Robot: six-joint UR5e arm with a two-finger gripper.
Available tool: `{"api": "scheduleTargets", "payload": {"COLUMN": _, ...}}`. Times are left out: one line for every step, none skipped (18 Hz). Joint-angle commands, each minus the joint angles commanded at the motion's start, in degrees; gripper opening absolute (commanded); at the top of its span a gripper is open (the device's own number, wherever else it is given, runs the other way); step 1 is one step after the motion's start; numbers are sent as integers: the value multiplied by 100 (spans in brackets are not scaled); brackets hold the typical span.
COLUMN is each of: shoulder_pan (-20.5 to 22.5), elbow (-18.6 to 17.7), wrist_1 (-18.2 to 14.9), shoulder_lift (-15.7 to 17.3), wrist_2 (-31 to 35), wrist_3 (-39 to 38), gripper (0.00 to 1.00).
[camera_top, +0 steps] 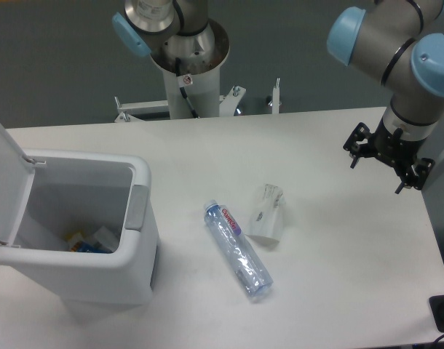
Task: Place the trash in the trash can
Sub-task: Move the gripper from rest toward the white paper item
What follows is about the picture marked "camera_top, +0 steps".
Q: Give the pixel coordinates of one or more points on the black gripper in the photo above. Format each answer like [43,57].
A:
[392,150]

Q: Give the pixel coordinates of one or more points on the clear plastic water bottle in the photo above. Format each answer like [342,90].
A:
[239,254]

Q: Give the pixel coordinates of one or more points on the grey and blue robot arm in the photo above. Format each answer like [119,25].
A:
[387,43]

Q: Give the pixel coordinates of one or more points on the trash inside bin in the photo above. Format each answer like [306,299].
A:
[102,240]

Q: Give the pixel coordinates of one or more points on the white open trash can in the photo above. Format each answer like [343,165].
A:
[45,194]

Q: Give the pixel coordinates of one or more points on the white metal base frame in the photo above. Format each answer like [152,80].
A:
[177,107]

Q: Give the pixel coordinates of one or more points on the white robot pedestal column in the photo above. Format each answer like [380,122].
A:
[192,63]

